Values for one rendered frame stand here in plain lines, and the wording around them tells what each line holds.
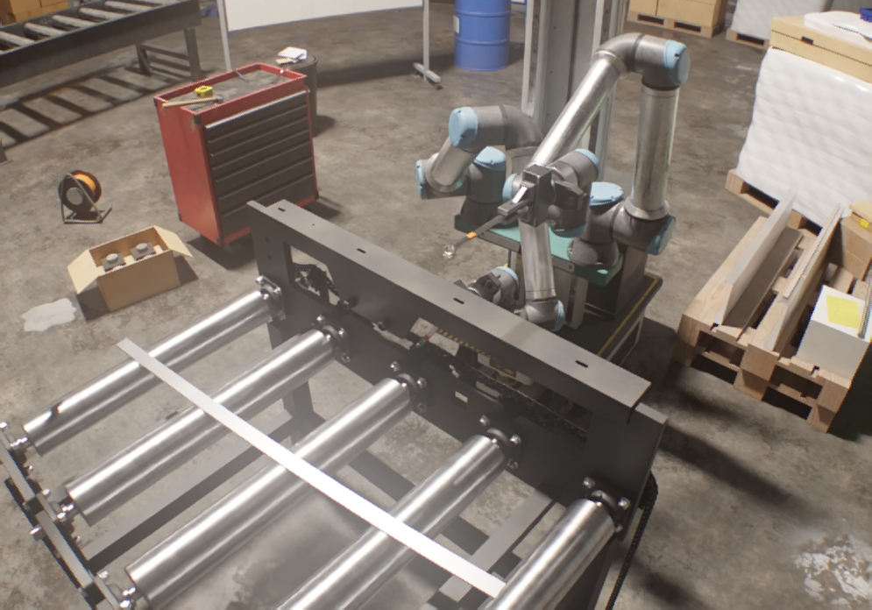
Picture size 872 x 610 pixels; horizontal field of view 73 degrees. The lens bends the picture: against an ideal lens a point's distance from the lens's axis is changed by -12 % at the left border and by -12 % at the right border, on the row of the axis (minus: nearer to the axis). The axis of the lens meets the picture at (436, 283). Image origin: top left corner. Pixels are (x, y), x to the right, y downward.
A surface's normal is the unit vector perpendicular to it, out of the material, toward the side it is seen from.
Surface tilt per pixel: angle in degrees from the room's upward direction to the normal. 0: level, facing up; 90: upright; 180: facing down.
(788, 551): 0
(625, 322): 0
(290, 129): 90
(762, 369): 90
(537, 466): 90
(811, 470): 0
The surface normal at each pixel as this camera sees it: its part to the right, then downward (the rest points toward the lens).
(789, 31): -0.88, 0.28
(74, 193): -0.02, 0.58
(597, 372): 0.00, -0.81
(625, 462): -0.66, 0.44
